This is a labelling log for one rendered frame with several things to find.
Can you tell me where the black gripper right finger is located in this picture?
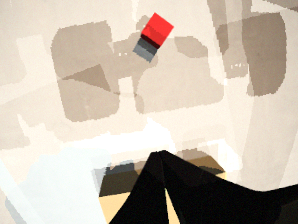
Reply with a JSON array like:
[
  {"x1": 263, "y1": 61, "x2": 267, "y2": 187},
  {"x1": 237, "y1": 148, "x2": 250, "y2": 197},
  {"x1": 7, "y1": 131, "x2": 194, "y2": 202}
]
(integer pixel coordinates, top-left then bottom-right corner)
[{"x1": 158, "y1": 151, "x2": 298, "y2": 224}]

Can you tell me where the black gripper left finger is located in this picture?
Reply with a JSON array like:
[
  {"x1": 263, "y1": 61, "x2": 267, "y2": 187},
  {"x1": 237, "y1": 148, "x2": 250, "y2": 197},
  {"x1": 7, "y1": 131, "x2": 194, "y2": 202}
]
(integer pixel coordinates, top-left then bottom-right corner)
[{"x1": 109, "y1": 152, "x2": 169, "y2": 224}]

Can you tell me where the small red cube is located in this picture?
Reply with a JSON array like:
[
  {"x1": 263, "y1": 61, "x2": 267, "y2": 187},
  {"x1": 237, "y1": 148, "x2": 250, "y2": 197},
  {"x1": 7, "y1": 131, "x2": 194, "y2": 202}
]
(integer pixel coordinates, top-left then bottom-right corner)
[{"x1": 140, "y1": 12, "x2": 173, "y2": 48}]

